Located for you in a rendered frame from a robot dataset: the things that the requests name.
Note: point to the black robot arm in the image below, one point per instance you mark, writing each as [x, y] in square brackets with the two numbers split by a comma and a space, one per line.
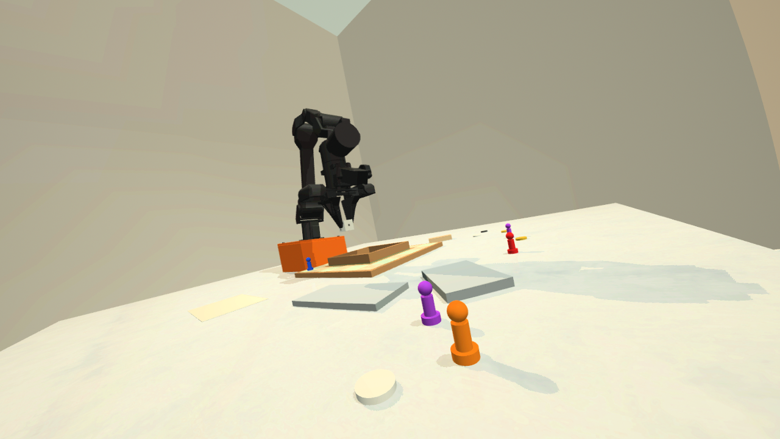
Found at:
[342, 138]

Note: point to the cream die with black pips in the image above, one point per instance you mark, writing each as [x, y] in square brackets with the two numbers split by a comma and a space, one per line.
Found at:
[347, 225]

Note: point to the pale yellow flat bar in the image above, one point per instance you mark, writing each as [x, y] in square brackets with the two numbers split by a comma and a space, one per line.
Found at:
[439, 239]

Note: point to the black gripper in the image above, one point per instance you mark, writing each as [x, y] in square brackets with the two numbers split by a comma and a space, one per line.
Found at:
[330, 195]

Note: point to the pale yellow flat rectangle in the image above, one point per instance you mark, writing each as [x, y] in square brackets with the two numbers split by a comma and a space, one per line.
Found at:
[223, 307]

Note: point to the orange pawn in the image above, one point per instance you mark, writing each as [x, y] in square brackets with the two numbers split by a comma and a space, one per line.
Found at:
[464, 351]

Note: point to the red pawn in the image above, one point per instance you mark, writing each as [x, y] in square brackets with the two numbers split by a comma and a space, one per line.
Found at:
[512, 249]

